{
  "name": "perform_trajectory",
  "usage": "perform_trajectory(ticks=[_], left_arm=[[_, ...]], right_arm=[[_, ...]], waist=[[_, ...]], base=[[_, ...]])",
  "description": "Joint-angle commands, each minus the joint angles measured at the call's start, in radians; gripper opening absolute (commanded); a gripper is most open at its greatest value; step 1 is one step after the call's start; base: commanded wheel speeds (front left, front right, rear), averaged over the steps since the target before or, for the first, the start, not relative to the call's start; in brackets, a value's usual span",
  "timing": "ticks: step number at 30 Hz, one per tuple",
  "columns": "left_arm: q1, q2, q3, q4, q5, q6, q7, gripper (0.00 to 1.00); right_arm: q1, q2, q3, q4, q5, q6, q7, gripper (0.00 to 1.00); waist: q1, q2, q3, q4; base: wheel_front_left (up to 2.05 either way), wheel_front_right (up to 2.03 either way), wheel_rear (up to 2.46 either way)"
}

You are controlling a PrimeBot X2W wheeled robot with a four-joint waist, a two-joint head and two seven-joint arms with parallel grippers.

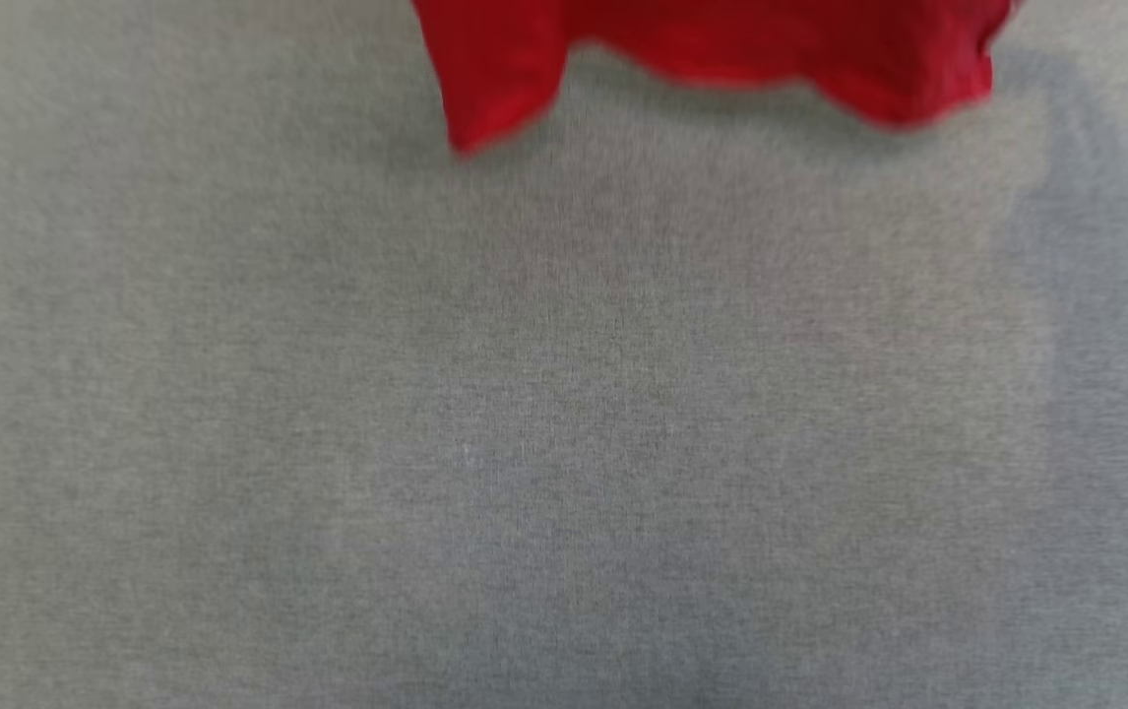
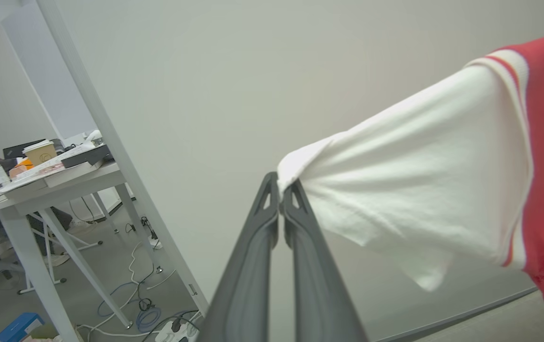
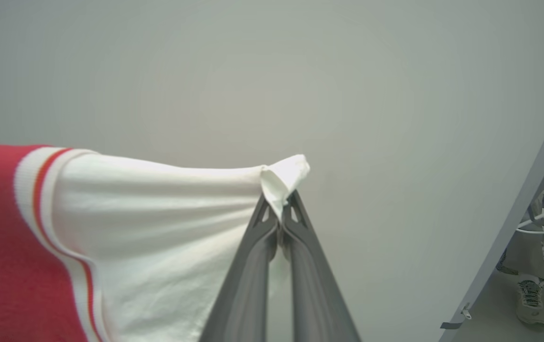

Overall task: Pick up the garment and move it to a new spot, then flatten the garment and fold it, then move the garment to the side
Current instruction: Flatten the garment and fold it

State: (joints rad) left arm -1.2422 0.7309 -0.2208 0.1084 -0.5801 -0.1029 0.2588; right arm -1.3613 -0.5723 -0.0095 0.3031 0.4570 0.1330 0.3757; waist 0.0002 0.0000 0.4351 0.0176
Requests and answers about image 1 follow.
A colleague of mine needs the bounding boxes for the grey fabric sofa cushion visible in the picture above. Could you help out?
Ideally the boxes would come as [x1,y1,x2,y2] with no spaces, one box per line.
[0,0,1128,709]

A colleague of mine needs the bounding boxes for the red and white jersey shirt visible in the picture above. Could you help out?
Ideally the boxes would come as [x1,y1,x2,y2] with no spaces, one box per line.
[411,0,1024,159]

